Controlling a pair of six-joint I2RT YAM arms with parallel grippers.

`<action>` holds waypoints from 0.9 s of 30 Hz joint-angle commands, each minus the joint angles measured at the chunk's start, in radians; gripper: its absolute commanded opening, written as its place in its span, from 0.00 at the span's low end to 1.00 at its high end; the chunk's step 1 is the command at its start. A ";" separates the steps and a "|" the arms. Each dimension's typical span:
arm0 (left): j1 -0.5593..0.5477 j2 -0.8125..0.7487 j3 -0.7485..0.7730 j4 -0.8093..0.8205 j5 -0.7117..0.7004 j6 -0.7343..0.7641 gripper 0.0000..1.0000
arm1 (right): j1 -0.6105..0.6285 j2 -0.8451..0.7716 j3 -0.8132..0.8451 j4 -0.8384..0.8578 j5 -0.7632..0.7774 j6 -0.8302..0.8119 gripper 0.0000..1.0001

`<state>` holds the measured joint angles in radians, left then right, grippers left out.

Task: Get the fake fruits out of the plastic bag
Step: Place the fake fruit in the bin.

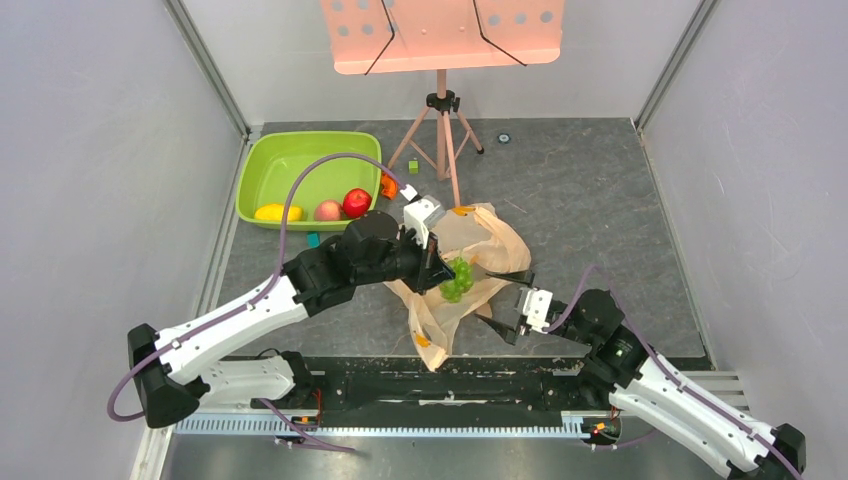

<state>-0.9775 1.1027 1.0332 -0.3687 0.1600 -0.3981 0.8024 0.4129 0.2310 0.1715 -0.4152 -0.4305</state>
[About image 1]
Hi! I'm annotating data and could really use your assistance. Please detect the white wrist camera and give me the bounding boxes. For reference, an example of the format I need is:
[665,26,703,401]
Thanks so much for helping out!
[399,184,446,249]
[516,287,553,335]

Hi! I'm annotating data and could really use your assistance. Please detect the pink music stand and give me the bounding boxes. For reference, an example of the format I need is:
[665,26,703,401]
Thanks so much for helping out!
[321,0,566,200]

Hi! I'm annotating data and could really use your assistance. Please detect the pink fake peach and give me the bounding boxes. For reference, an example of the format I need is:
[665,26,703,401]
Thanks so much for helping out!
[313,200,344,222]

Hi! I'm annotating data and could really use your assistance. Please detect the green fake grapes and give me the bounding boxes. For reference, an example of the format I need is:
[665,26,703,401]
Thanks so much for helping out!
[439,257,474,303]

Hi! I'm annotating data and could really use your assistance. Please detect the orange toy by basin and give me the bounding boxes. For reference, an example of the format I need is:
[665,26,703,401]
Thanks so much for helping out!
[379,172,399,200]

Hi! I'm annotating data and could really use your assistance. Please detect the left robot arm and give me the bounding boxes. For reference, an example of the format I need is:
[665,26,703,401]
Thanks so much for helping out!
[127,200,455,428]

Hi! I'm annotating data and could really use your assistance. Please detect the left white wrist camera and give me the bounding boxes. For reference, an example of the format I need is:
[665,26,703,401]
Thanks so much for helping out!
[399,184,446,249]

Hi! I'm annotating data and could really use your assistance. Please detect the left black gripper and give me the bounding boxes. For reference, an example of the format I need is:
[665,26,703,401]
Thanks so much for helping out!
[355,225,456,296]

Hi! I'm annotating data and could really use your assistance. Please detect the red fake fruit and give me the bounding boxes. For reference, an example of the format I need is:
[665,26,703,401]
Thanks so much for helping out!
[342,188,372,219]

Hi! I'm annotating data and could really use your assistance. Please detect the translucent orange plastic bag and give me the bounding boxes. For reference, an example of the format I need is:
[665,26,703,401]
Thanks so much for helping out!
[385,203,531,371]

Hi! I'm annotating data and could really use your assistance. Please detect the green plastic basin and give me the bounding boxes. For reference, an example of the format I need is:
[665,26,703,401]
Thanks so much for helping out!
[235,130,383,232]

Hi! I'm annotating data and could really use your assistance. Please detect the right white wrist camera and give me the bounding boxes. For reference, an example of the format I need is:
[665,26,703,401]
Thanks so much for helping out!
[516,287,553,335]

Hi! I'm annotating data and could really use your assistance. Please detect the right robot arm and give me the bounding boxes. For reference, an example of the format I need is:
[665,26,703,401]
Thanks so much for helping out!
[483,265,806,479]

